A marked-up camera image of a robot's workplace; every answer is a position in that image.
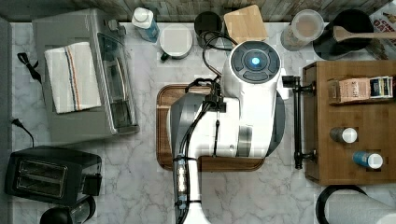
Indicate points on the black drawer handle bar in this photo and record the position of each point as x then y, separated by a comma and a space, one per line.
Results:
294, 83

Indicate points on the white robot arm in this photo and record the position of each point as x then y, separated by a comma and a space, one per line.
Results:
237, 118

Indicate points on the wooden cutting board tray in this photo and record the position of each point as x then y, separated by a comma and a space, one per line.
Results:
165, 98

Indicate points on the white lidded mug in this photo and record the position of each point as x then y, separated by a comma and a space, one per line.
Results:
175, 41

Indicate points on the black cylindrical canister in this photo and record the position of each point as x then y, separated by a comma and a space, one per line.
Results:
206, 21

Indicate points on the teal box wooden lid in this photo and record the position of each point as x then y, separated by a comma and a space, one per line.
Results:
245, 24

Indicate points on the blue bottle white cap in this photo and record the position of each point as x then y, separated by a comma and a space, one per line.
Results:
143, 21

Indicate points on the silver toaster oven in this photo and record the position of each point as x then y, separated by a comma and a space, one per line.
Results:
116, 115

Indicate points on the striped white dish towel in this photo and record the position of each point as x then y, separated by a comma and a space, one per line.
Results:
72, 78

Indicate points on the clear jar white lid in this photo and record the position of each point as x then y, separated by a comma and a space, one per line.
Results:
306, 26

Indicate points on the wooden tea bag caddy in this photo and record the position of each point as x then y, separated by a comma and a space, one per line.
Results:
333, 93

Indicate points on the dark grey pepper shaker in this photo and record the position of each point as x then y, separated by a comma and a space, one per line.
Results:
343, 135

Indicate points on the black round appliance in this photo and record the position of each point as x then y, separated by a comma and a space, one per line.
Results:
78, 214

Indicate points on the brown tea packets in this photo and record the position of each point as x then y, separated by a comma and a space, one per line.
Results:
354, 89

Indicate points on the black two-slot toaster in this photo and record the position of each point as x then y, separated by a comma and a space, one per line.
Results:
53, 175

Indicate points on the wooden spoon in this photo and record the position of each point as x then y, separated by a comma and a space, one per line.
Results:
340, 34

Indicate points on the paper towel roll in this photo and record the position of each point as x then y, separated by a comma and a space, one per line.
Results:
348, 204

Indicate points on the black utensil holder pot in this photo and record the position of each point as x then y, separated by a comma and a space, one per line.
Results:
353, 20

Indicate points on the blue salt shaker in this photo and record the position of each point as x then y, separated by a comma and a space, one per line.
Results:
368, 160

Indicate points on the colourful tea packets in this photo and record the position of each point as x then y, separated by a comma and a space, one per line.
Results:
381, 87

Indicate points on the oats box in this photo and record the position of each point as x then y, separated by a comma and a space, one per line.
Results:
383, 21

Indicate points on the black power cord plug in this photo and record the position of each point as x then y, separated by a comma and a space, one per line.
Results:
17, 123

